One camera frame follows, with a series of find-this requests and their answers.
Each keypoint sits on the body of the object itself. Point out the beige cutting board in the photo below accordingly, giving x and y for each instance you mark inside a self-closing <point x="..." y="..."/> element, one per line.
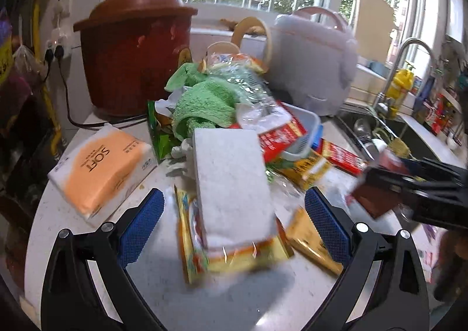
<point x="374" y="24"/>

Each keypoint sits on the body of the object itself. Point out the yellow dish soap bottle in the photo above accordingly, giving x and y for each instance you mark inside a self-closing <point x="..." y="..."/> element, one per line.
<point x="400" y="88"/>

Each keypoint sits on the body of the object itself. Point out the crumpled white paper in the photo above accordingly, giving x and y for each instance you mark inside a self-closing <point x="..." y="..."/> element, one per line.
<point x="172" y="100"/>

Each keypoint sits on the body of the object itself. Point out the white wall socket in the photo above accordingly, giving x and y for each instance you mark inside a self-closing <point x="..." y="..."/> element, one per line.
<point x="63" y="7"/>

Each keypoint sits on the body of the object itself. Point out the grey blue plastic basket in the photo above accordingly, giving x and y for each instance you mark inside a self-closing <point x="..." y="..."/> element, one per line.
<point x="310" y="126"/>

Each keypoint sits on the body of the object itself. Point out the orange white tissue pack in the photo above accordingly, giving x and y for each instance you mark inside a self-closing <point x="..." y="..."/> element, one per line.
<point x="98" y="170"/>

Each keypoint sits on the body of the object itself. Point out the large red snack bag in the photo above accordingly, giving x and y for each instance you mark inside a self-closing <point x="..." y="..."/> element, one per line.
<point x="281" y="137"/>

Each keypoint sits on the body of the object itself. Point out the red clay pot with lid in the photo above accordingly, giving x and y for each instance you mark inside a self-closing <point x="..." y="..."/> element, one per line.
<point x="128" y="60"/>

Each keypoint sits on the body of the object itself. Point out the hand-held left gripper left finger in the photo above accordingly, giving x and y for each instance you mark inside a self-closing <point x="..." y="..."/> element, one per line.
<point x="140" y="225"/>

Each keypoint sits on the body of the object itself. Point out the yellow snack packet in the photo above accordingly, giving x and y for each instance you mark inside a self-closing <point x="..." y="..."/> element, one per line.
<point x="305" y="170"/>

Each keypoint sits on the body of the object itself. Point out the white rice cooker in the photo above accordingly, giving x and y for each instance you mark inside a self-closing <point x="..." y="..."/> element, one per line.
<point x="310" y="64"/>

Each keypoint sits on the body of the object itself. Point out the orange white snack packet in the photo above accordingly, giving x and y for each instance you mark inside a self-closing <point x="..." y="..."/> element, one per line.
<point x="237" y="62"/>

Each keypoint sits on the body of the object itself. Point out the white power strip with plugs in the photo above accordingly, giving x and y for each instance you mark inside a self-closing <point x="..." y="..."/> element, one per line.
<point x="57" y="44"/>

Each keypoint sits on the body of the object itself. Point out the yellow green scrub pad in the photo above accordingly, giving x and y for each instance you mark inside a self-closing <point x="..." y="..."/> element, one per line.
<point x="398" y="147"/>

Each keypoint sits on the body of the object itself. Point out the green snack bag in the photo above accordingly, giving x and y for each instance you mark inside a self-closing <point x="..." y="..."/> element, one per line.
<point x="161" y="133"/>

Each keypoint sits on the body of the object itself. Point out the green cloth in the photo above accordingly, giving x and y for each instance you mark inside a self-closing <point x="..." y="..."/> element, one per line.
<point x="204" y="104"/>

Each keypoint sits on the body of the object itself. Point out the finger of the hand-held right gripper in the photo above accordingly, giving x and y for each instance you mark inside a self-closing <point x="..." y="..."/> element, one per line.
<point x="431" y="174"/>
<point x="438" y="208"/>

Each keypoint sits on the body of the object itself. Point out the gold snack wrapper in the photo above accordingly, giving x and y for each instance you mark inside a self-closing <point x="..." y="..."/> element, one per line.
<point x="310" y="243"/>

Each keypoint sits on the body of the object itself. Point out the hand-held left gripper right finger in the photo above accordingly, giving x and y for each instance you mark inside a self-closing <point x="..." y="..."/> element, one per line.
<point x="327" y="225"/>

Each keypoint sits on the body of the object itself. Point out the yellow white sponge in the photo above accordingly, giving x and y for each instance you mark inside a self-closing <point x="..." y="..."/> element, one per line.
<point x="230" y="184"/>

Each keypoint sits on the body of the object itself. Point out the beige paper bowl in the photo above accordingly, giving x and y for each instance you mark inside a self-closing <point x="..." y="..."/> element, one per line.
<point x="221" y="49"/>

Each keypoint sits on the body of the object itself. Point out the colourful yellow snack wrapper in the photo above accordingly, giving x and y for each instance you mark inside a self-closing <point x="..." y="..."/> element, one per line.
<point x="188" y="239"/>

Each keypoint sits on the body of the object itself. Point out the yellow gas pipe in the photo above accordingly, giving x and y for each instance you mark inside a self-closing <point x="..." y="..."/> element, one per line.
<point x="36" y="16"/>

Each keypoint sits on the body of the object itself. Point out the metal faucet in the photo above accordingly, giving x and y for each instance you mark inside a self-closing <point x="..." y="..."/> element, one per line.
<point x="402" y="49"/>

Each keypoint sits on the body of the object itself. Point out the red snack packet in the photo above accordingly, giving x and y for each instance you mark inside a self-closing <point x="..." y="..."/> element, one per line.
<point x="343" y="157"/>

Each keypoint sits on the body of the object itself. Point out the small brown snack packet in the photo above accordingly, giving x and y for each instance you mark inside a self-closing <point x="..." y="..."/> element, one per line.
<point x="373" y="199"/>

